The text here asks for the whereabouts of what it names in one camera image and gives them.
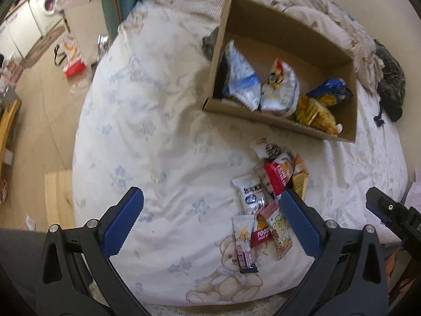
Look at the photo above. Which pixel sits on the white base cabinets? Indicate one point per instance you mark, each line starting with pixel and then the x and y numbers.
pixel 19 33

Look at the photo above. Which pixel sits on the small pale snack packet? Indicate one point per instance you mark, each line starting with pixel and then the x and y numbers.
pixel 264 181

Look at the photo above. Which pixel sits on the orange snack packet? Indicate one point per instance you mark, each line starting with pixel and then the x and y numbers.
pixel 300 174

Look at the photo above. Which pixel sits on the white washing machine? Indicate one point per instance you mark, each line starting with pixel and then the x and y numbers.
pixel 46 3

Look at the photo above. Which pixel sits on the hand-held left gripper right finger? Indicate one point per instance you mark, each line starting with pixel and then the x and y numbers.
pixel 301 223

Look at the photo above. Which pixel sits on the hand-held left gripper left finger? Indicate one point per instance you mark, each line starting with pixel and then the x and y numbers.
pixel 123 223

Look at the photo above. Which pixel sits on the silver foil bag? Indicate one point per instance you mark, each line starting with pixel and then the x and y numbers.
pixel 103 44

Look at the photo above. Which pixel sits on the white printed bed sheet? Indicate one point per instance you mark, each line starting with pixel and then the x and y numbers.
pixel 158 121

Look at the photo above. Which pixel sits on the white packet with black circle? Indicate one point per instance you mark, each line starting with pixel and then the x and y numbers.
pixel 268 149

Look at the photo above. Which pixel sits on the wooden furniture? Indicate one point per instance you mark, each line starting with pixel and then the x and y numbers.
pixel 8 125

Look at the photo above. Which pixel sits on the white packet with blue label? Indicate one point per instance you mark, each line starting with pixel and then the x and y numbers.
pixel 250 194

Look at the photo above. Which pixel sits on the yellow snack bag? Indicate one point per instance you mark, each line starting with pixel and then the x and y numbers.
pixel 312 113

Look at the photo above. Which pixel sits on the brown floor mat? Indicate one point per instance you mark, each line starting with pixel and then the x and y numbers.
pixel 42 44

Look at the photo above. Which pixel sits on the brown cardboard box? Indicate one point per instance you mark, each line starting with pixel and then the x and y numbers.
pixel 289 29

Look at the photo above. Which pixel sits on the white and red snack bag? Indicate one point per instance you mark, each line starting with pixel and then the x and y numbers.
pixel 279 89

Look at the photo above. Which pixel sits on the white orange shopping bag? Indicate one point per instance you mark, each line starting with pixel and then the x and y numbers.
pixel 74 56

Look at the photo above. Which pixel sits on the red snack bar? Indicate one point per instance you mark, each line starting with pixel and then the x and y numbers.
pixel 261 233

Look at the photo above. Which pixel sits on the blue snack packet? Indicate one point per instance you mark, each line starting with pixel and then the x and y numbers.
pixel 332 89

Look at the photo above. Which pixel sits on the dark grey garment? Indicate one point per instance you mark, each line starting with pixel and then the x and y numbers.
pixel 391 75

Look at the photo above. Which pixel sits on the pink bear print packet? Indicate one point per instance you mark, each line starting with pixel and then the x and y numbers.
pixel 279 237

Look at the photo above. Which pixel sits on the grey dark cloth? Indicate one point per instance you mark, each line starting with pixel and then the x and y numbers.
pixel 210 44

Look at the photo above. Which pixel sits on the white pink candy bar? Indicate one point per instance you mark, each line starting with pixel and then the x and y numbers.
pixel 242 247

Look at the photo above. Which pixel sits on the red snack packet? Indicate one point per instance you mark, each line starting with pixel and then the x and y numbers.
pixel 279 177

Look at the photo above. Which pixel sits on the white blue snack bag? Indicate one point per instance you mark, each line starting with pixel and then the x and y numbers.
pixel 243 79

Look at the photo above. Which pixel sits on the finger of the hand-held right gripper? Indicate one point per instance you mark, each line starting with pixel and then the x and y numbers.
pixel 388 209

